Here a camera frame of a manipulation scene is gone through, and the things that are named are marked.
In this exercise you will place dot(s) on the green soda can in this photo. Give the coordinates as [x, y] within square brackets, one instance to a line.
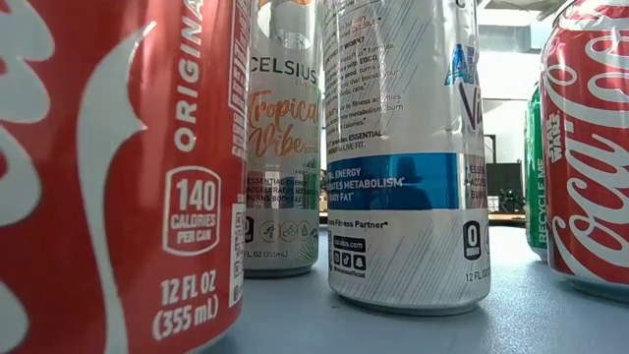
[534, 187]

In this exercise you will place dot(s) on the red Coca-Cola can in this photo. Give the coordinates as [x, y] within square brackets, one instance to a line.
[589, 172]
[123, 196]

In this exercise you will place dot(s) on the Celsius Tropical Vibe can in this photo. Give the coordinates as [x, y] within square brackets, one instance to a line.
[282, 147]

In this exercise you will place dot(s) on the Celsius Arctic Vibe can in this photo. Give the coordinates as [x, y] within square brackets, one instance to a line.
[408, 196]

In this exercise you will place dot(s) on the black computer monitor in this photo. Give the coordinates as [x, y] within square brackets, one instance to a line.
[506, 177]

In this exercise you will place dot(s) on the grey ceiling duct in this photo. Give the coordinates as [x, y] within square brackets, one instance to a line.
[506, 37]

